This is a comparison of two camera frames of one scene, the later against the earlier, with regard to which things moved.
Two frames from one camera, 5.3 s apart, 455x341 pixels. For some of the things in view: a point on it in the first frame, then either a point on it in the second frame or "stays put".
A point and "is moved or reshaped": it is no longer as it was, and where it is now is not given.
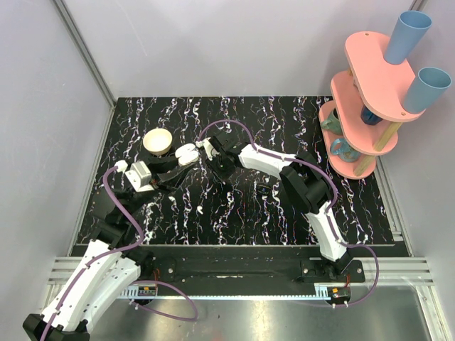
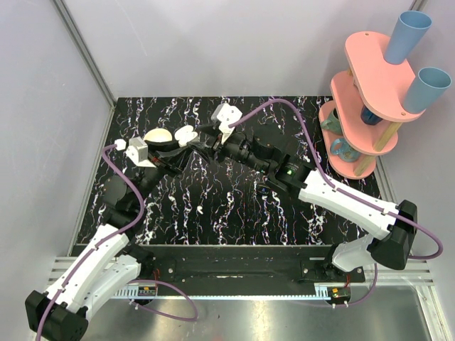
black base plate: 251,266 stays put
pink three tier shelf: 360,123 stays put
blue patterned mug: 341,148 stays put
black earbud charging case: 263,189 stays put
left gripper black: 156,174 to 165,163
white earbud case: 186,154 is moved or reshaped
